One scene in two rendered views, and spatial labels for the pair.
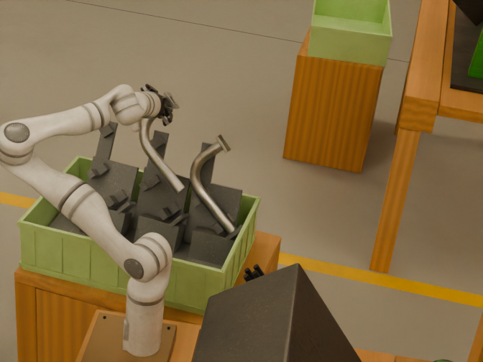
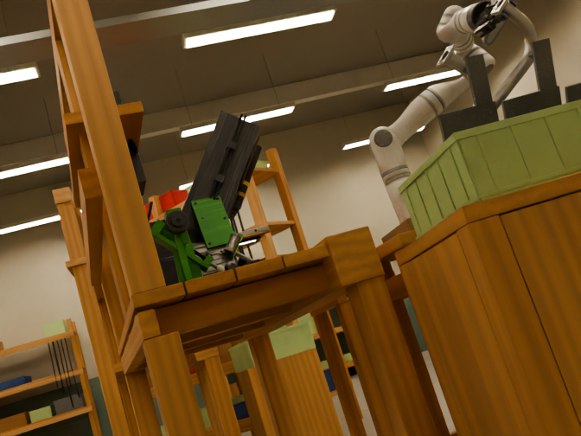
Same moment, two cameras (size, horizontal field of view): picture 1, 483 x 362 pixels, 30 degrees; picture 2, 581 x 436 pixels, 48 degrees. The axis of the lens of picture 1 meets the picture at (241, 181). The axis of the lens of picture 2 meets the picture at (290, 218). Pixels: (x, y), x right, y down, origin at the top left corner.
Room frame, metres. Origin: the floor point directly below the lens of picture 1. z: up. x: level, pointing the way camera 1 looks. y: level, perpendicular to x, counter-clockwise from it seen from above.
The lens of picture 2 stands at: (3.49, -0.98, 0.61)
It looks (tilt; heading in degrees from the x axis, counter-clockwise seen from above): 11 degrees up; 156
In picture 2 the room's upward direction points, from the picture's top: 18 degrees counter-clockwise
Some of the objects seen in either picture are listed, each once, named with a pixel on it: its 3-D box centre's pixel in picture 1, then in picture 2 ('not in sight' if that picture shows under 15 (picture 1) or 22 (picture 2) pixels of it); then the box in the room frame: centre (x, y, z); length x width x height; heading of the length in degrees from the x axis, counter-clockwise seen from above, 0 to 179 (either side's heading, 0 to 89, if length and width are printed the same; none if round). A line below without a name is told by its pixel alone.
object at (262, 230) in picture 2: not in sight; (219, 245); (1.00, -0.23, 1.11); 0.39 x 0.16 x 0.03; 86
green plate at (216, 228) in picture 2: not in sight; (212, 223); (1.15, -0.27, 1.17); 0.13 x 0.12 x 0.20; 176
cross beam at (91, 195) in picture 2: not in sight; (92, 240); (1.05, -0.70, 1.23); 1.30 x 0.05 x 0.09; 176
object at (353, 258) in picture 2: not in sight; (287, 299); (1.09, -0.05, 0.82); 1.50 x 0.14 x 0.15; 176
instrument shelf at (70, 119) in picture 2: not in sight; (103, 163); (1.05, -0.59, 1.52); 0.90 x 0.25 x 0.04; 176
